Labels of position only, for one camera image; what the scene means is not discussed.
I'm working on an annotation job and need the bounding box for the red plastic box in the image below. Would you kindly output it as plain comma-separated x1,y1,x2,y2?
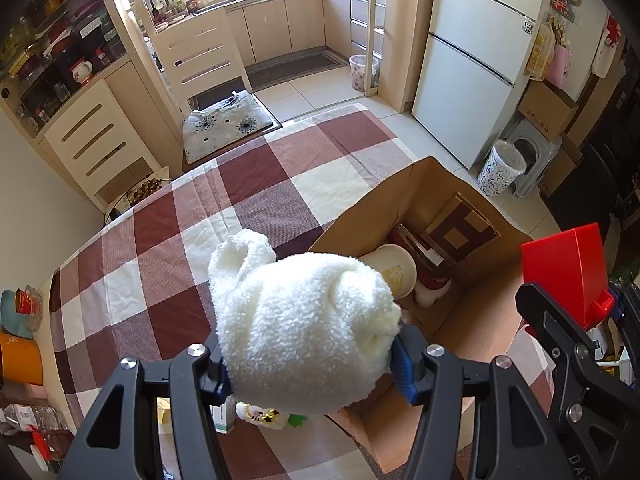
521,223,614,332

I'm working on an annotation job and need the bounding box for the teal white medicine box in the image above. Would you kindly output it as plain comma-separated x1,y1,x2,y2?
210,396,236,434

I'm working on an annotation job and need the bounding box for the white flower plush toy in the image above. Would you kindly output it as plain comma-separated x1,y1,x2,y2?
235,402,307,430

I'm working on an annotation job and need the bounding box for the white fluffy towel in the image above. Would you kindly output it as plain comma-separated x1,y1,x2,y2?
208,229,401,415

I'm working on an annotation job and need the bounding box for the orange container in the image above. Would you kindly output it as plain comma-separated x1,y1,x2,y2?
0,332,43,386

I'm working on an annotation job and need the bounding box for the brown patterned paper bag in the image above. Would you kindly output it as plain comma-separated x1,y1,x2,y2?
420,193,500,263

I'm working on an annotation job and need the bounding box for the checkered tablecloth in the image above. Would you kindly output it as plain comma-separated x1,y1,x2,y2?
48,103,554,480

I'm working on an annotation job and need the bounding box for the patterned trash bin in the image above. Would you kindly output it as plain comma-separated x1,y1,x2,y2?
476,140,527,197

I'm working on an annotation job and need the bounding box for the white paper cup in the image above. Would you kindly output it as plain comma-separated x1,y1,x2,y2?
359,244,418,299

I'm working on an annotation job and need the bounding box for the grey plastic stool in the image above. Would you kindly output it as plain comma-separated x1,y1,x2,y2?
506,118,561,200

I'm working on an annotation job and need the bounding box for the small cardboard box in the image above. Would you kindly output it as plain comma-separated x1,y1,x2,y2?
518,80,578,141

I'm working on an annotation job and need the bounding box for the white refrigerator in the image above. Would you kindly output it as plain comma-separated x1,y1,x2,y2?
412,0,544,168

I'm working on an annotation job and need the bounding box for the white chair with cushion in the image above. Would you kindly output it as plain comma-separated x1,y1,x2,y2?
150,6,284,166

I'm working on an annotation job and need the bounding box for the kitchen floor mat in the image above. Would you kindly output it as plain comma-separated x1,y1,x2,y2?
246,49,347,92

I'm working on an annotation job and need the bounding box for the display shelf cabinet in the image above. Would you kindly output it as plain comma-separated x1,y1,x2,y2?
1,0,126,139

